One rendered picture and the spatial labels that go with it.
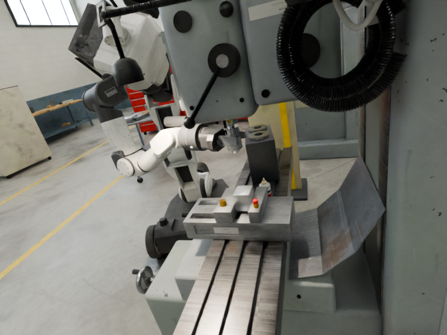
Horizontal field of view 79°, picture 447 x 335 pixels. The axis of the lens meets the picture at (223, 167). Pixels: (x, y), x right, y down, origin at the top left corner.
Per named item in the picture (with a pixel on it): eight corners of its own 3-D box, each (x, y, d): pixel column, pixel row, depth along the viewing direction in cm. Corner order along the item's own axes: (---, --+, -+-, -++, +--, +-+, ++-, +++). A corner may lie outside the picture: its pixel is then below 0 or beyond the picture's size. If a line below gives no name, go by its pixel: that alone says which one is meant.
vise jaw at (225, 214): (215, 222, 86) (212, 212, 85) (228, 197, 99) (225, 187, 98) (233, 223, 84) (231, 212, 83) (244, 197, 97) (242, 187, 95)
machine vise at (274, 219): (187, 238, 93) (179, 212, 89) (203, 213, 106) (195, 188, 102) (292, 242, 81) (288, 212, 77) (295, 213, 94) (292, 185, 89)
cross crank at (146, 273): (134, 299, 121) (124, 280, 116) (147, 278, 131) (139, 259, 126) (165, 302, 116) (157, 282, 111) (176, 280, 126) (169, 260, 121)
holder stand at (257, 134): (252, 184, 119) (244, 141, 111) (251, 163, 139) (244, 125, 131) (280, 180, 117) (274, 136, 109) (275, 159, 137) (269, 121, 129)
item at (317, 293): (181, 303, 94) (171, 277, 89) (210, 236, 124) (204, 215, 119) (336, 316, 79) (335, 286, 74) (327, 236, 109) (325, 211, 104)
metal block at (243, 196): (236, 211, 88) (232, 195, 85) (240, 201, 93) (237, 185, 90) (251, 211, 86) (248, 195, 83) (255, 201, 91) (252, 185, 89)
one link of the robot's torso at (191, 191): (184, 191, 188) (159, 136, 157) (212, 187, 186) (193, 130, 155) (182, 209, 177) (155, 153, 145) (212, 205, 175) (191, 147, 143)
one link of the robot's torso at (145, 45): (105, 96, 133) (50, 59, 98) (132, 33, 136) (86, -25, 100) (159, 115, 128) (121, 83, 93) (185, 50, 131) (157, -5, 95)
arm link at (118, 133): (115, 179, 109) (91, 126, 103) (138, 167, 119) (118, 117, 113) (134, 177, 103) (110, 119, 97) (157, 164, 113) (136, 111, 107)
